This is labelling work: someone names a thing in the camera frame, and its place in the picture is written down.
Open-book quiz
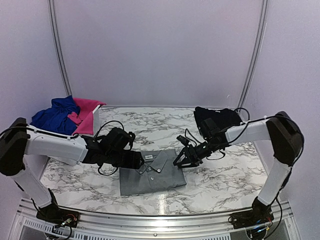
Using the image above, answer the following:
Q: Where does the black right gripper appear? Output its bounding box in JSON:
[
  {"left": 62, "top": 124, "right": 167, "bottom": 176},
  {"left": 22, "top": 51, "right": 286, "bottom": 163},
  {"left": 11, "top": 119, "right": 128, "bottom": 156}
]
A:
[{"left": 173, "top": 137, "right": 221, "bottom": 168}]

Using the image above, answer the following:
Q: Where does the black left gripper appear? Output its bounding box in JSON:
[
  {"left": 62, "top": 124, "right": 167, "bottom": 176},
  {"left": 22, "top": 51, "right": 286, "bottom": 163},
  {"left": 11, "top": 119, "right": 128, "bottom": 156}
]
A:
[{"left": 105, "top": 150, "right": 145, "bottom": 170}]

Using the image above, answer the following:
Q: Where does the grey garment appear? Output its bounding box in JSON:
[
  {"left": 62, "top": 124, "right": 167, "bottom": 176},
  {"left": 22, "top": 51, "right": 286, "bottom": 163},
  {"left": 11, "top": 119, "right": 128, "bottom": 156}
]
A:
[{"left": 119, "top": 149, "right": 187, "bottom": 196}]

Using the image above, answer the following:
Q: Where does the black t-shirt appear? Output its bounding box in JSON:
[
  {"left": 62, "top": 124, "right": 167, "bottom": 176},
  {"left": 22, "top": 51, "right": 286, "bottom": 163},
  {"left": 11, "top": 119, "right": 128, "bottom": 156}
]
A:
[{"left": 193, "top": 106, "right": 242, "bottom": 139}]

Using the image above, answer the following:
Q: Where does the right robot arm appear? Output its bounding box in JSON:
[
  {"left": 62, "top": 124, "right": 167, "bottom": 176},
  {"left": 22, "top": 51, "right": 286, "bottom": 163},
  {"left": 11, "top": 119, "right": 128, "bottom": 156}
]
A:
[{"left": 173, "top": 111, "right": 305, "bottom": 224}]

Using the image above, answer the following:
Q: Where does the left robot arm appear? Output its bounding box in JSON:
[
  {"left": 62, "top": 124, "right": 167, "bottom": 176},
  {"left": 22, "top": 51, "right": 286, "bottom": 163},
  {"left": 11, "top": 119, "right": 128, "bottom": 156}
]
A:
[{"left": 0, "top": 117, "right": 145, "bottom": 223}]

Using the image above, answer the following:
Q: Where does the white plastic laundry basket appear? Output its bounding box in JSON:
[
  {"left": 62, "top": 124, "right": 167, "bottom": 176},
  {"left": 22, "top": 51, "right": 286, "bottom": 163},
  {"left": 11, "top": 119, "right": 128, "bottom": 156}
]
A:
[{"left": 26, "top": 104, "right": 101, "bottom": 166}]

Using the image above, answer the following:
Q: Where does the pink garment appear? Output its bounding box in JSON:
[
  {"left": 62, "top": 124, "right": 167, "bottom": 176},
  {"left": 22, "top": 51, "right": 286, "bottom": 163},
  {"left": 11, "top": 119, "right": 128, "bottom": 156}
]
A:
[{"left": 68, "top": 98, "right": 106, "bottom": 137}]

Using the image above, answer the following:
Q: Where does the blue garment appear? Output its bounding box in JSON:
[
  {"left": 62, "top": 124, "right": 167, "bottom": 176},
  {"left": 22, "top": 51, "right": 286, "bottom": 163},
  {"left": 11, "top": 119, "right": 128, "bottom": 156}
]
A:
[{"left": 30, "top": 95, "right": 81, "bottom": 135}]

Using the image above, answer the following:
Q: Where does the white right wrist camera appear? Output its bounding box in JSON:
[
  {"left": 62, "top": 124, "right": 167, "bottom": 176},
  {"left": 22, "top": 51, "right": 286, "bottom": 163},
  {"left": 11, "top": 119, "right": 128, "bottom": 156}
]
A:
[{"left": 176, "top": 135, "right": 194, "bottom": 147}]

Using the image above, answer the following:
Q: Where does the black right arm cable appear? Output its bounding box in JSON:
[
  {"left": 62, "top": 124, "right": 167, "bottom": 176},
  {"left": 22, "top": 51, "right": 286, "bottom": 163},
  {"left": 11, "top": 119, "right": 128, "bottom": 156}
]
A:
[{"left": 184, "top": 107, "right": 305, "bottom": 168}]

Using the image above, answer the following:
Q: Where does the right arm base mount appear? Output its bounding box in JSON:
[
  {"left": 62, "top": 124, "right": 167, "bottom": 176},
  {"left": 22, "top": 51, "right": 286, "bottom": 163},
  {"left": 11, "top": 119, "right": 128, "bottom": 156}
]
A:
[{"left": 228, "top": 210, "right": 274, "bottom": 229}]

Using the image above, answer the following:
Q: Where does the left aluminium corner post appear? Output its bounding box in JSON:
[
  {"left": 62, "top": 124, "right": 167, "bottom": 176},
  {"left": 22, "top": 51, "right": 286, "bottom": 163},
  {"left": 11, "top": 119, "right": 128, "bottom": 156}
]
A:
[{"left": 47, "top": 0, "right": 72, "bottom": 96}]

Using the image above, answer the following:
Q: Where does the aluminium corner post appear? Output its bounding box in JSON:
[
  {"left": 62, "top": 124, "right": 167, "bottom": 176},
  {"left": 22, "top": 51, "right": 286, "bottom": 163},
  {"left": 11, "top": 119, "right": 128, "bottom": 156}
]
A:
[
  {"left": 237, "top": 0, "right": 270, "bottom": 108},
  {"left": 47, "top": 0, "right": 72, "bottom": 96}
]

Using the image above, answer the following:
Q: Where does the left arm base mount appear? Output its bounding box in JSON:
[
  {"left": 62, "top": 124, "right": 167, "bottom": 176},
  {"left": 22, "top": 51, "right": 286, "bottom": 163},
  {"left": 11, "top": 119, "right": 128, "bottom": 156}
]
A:
[{"left": 36, "top": 206, "right": 80, "bottom": 228}]

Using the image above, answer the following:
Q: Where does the aluminium front frame rail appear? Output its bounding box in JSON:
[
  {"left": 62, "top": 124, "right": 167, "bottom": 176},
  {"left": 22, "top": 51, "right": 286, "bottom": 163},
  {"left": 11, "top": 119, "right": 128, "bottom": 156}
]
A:
[{"left": 8, "top": 198, "right": 301, "bottom": 240}]

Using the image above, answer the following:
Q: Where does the right aluminium corner post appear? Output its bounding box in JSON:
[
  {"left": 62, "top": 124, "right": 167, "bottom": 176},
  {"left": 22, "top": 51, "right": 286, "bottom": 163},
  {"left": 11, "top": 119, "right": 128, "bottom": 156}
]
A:
[{"left": 237, "top": 0, "right": 270, "bottom": 108}]

